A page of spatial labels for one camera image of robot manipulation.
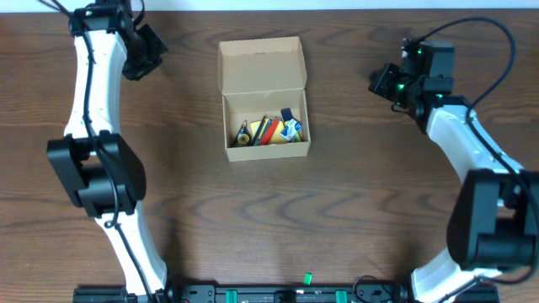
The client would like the cardboard box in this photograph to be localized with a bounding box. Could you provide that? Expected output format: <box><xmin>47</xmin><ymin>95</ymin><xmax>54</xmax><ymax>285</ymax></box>
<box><xmin>217</xmin><ymin>36</ymin><xmax>311</xmax><ymax>162</ymax></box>

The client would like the small white blue box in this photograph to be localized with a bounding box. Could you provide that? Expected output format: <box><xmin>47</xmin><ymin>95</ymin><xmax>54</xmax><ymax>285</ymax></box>
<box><xmin>280</xmin><ymin>119</ymin><xmax>302</xmax><ymax>142</ymax></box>

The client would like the yellow highlighter with blue cap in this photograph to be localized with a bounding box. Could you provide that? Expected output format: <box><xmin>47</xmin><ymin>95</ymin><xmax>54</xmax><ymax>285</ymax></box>
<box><xmin>281</xmin><ymin>108</ymin><xmax>295</xmax><ymax>128</ymax></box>

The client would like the red marker pen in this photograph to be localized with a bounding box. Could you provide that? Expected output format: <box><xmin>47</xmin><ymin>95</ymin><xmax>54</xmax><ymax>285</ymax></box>
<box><xmin>259</xmin><ymin>119</ymin><xmax>280</xmax><ymax>146</ymax></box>

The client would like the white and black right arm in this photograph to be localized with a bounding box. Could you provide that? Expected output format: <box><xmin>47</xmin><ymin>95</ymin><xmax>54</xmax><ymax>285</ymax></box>
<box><xmin>369</xmin><ymin>39</ymin><xmax>538</xmax><ymax>302</ymax></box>

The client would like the small green clip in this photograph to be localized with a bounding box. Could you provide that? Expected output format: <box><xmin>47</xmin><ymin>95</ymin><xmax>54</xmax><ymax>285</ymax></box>
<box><xmin>303</xmin><ymin>272</ymin><xmax>312</xmax><ymax>285</ymax></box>

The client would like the black aluminium mounting rail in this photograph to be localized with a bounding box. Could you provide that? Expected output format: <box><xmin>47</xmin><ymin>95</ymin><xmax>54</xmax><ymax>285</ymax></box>
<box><xmin>72</xmin><ymin>281</ymin><xmax>500</xmax><ymax>303</ymax></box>

